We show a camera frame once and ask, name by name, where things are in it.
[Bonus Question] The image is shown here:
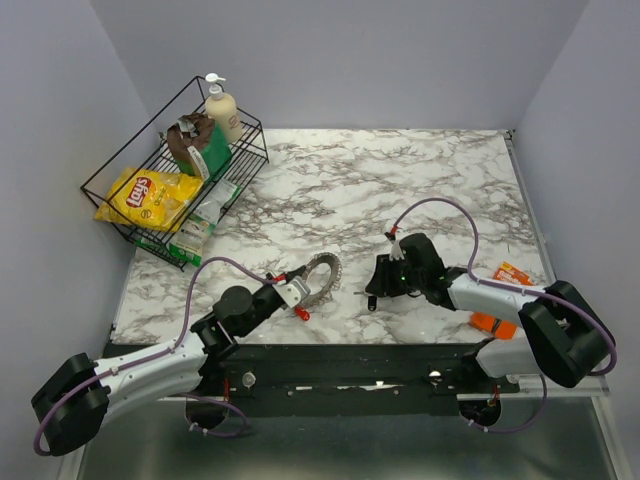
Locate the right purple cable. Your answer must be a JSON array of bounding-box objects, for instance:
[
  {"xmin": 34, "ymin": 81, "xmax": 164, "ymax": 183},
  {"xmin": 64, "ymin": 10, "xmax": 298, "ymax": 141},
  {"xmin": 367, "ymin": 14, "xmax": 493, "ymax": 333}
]
[{"xmin": 384, "ymin": 197, "xmax": 619, "ymax": 434}]

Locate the orange box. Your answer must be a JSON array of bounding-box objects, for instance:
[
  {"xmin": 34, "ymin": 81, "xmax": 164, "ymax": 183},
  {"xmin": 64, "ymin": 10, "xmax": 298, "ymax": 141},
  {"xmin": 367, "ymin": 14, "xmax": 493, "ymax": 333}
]
[{"xmin": 469, "ymin": 261, "xmax": 534, "ymax": 340}]

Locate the purple cable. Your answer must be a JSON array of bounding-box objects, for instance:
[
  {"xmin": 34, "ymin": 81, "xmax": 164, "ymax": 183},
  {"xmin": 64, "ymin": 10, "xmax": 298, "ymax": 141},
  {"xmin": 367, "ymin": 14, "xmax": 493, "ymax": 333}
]
[
  {"xmin": 32, "ymin": 256, "xmax": 291, "ymax": 457},
  {"xmin": 384, "ymin": 197, "xmax": 619, "ymax": 434}
]

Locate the black wire rack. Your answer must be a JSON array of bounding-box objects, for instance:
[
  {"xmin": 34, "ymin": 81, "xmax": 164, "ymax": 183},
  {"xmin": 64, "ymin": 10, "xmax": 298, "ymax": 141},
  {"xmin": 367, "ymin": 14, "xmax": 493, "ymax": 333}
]
[{"xmin": 80, "ymin": 76, "xmax": 269, "ymax": 270}]

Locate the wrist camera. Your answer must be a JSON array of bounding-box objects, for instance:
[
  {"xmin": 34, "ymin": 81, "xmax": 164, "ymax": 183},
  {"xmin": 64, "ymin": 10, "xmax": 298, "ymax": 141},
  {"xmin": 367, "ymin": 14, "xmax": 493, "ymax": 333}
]
[
  {"xmin": 385, "ymin": 231, "xmax": 405, "ymax": 261},
  {"xmin": 273, "ymin": 276, "xmax": 311, "ymax": 309}
]

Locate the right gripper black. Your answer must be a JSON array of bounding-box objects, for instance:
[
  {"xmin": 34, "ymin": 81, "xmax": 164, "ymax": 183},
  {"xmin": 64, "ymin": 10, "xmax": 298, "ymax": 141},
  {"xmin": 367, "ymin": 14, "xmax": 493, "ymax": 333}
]
[{"xmin": 364, "ymin": 252, "xmax": 425, "ymax": 297}]

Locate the red key tag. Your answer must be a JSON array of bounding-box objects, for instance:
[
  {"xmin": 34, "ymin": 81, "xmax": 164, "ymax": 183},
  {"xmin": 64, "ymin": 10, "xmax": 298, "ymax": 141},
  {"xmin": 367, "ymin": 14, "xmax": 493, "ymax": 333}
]
[{"xmin": 294, "ymin": 306, "xmax": 310, "ymax": 321}]

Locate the key with black fob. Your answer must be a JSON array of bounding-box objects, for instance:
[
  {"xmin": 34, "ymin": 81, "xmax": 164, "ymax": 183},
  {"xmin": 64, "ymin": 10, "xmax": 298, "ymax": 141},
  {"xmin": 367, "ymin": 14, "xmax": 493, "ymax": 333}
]
[{"xmin": 354, "ymin": 291, "xmax": 378, "ymax": 312}]

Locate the cream pump lotion bottle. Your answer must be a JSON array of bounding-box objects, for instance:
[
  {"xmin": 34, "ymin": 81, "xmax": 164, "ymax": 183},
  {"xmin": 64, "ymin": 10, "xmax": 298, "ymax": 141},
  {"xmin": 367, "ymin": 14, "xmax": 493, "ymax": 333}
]
[{"xmin": 205, "ymin": 73, "xmax": 243, "ymax": 144}]

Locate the yellow Lays chip bag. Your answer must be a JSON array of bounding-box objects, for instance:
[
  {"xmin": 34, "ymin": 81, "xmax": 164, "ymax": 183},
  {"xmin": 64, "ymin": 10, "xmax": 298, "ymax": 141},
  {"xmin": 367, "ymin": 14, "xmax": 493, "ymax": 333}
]
[{"xmin": 94, "ymin": 167, "xmax": 204, "ymax": 231}]

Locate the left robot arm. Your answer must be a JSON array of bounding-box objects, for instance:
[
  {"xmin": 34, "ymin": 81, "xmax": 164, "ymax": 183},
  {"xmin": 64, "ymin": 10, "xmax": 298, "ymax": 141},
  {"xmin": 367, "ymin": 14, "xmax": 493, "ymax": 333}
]
[{"xmin": 31, "ymin": 281, "xmax": 309, "ymax": 457}]

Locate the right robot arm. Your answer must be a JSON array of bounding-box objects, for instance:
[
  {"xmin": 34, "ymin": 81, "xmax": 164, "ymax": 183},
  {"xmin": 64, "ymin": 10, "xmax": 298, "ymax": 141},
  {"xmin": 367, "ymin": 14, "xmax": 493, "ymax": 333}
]
[{"xmin": 365, "ymin": 233, "xmax": 615, "ymax": 392}]

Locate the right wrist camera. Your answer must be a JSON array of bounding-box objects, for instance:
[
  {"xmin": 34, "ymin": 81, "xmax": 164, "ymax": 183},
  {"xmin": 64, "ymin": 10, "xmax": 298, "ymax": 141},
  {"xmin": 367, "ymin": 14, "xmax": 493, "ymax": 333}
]
[{"xmin": 385, "ymin": 231, "xmax": 405, "ymax": 261}]

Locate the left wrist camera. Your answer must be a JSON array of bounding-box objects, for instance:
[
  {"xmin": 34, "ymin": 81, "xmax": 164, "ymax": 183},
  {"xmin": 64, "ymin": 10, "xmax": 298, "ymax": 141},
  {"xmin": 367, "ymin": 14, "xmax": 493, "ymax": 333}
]
[{"xmin": 273, "ymin": 276, "xmax": 311, "ymax": 309}]

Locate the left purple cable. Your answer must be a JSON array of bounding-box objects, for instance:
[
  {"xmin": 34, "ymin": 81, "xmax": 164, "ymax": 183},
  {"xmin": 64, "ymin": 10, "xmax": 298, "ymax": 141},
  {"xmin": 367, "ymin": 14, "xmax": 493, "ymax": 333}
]
[{"xmin": 32, "ymin": 256, "xmax": 291, "ymax": 457}]

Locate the brown and green bag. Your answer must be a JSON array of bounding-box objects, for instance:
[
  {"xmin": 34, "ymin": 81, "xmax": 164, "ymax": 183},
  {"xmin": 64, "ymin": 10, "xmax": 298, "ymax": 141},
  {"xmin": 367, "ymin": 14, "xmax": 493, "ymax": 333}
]
[{"xmin": 166, "ymin": 112, "xmax": 232, "ymax": 183}]

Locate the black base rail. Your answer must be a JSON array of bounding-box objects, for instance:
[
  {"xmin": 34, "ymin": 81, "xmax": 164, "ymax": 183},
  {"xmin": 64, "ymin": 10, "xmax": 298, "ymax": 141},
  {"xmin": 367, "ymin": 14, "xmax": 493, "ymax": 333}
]
[{"xmin": 101, "ymin": 341, "xmax": 601, "ymax": 418}]

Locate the white green package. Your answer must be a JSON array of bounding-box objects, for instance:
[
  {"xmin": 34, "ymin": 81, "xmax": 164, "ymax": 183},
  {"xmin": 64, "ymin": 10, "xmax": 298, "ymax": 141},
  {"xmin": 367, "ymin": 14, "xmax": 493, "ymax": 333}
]
[{"xmin": 168, "ymin": 179, "xmax": 240, "ymax": 267}]

